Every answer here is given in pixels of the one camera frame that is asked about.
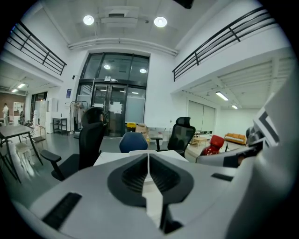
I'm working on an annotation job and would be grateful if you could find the black mesh office chair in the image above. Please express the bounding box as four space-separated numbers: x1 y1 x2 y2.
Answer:
150 116 196 159

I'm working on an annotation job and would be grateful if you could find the orange sofa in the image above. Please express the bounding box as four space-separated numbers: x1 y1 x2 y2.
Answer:
224 133 247 146

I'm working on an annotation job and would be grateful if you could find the blue shell chair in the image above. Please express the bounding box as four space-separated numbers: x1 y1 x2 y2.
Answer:
119 131 149 154

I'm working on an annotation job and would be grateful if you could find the black shelf cart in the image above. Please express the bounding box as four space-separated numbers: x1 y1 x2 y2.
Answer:
52 117 70 136

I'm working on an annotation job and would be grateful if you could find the white cabinet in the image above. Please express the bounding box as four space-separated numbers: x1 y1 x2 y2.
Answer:
35 98 59 134

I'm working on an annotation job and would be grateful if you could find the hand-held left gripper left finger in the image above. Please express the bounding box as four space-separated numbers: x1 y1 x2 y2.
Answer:
107 153 150 208

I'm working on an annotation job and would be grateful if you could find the clothes rack with garments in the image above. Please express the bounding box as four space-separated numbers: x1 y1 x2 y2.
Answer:
70 100 89 134

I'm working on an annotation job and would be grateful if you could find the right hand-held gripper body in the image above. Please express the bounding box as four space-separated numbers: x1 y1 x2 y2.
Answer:
225 78 299 239

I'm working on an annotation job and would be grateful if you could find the black balcony railing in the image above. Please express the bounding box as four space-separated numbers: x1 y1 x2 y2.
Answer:
6 22 68 76
172 6 276 82

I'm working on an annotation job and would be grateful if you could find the glass entrance door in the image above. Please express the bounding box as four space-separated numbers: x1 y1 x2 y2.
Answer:
76 52 150 138

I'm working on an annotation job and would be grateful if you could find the white water dispenser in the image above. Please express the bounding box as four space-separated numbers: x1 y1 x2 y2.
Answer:
33 109 42 132

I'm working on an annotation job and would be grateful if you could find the wooden chair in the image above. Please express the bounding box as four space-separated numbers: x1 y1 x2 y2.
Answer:
32 125 47 143

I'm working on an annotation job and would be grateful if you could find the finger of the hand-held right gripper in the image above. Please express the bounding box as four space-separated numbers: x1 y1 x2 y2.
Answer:
195 139 266 169

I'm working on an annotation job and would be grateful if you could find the red lounge chair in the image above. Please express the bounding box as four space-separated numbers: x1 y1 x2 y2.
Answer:
200 134 225 156

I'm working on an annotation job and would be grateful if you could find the round ceiling light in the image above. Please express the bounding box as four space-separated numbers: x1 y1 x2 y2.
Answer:
153 16 168 28
83 14 95 26

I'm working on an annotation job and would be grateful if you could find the low wooden coffee table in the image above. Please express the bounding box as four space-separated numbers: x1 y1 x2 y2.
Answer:
190 136 208 147

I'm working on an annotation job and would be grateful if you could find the black high-back office chair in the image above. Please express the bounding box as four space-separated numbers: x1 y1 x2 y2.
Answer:
40 106 110 182

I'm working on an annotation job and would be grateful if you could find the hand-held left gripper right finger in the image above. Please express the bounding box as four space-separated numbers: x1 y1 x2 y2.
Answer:
149 153 195 234

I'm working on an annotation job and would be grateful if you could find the white stool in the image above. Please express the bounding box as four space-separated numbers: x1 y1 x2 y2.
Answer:
14 142 33 175

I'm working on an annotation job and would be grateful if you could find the long tube ceiling light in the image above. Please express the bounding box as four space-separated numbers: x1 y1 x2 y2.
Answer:
214 91 229 101

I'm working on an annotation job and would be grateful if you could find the grey table with black legs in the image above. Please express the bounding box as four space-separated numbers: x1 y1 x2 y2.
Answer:
0 124 44 184

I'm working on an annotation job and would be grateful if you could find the cardboard box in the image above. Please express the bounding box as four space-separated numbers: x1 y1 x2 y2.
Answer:
135 123 150 141

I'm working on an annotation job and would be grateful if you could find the ceiling air conditioner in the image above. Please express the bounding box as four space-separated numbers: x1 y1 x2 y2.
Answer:
100 6 140 25

